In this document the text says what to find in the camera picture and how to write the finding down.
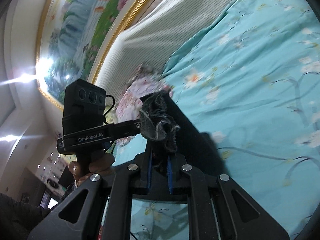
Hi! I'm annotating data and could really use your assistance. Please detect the black pants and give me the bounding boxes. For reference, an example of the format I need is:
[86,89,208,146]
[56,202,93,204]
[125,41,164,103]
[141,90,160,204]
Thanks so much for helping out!
[138,89,227,201]

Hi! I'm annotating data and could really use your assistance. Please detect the person left hand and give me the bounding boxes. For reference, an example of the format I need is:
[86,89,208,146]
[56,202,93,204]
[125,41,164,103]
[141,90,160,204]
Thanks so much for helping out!
[68,153,115,187]

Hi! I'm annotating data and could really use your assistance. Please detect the pink floral pillow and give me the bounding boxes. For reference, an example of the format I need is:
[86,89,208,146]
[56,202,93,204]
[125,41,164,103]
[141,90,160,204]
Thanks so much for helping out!
[114,63,175,145]

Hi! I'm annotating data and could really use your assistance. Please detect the gold framed landscape painting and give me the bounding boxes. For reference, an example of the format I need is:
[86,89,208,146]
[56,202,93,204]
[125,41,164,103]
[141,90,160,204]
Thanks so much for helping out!
[36,0,150,109]

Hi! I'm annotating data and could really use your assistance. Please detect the turquoise floral bed sheet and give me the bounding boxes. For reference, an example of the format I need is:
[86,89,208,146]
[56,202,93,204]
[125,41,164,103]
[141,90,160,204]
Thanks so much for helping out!
[112,0,320,240]

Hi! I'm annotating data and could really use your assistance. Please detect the white striped headboard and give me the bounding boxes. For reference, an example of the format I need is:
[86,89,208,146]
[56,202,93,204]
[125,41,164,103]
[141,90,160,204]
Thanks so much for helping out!
[95,0,232,98]

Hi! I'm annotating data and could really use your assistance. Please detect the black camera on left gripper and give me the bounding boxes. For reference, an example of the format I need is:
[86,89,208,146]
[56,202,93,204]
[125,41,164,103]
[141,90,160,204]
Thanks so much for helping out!
[62,79,116,135]

